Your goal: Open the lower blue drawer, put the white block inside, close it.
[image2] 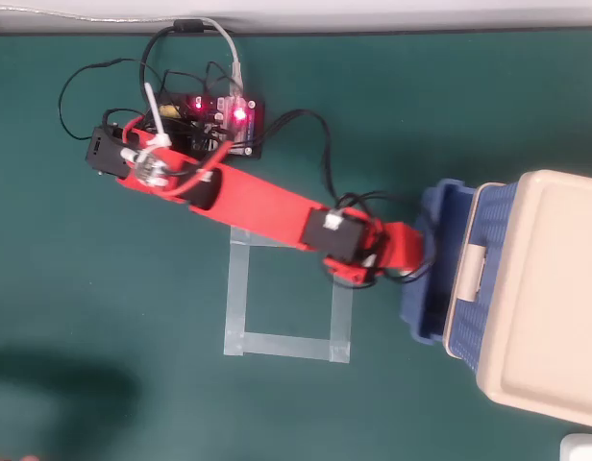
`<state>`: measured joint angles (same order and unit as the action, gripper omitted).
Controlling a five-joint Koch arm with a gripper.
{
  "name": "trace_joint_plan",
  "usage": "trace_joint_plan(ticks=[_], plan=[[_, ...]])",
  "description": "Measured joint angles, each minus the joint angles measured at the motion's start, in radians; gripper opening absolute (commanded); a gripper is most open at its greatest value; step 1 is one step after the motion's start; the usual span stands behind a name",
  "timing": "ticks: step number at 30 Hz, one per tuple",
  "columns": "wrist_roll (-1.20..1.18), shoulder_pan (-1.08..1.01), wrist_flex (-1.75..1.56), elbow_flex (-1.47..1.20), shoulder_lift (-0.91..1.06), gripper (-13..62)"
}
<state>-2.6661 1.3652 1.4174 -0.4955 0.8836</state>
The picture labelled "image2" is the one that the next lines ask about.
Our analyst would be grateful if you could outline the beige plastic drawer cabinet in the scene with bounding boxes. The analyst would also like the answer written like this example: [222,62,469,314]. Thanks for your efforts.
[442,167,592,429]

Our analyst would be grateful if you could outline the black servo cable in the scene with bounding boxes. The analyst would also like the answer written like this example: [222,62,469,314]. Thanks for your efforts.
[255,109,340,206]
[333,190,439,289]

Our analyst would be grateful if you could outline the translucent tape strip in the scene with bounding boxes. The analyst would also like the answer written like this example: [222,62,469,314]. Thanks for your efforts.
[222,228,253,357]
[222,330,351,365]
[328,281,354,365]
[230,225,290,250]

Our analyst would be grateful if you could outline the thin black cable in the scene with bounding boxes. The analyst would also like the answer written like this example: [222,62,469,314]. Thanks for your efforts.
[57,57,153,141]

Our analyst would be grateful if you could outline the black motor controller board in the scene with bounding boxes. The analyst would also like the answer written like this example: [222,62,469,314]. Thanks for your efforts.
[173,92,268,160]

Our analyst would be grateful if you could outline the thick black power cable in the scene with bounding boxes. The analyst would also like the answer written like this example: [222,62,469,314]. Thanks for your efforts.
[138,24,178,100]

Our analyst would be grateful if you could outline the blue woven drawer taped handle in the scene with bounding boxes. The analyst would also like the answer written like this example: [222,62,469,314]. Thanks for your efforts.
[399,177,478,347]

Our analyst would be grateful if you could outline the silver USB cable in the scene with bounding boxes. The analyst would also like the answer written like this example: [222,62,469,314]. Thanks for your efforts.
[0,5,245,95]

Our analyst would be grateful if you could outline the blue woven drawer plain handle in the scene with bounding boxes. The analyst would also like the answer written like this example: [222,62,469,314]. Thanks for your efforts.
[455,183,524,381]

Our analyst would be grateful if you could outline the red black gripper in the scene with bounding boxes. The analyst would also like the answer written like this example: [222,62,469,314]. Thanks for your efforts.
[372,220,426,276]

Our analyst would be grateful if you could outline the white plastic object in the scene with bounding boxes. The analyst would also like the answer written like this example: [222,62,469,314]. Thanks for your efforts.
[558,431,592,461]

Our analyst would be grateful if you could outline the white zip tie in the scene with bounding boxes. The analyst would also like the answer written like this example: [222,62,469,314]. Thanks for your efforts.
[142,82,172,150]

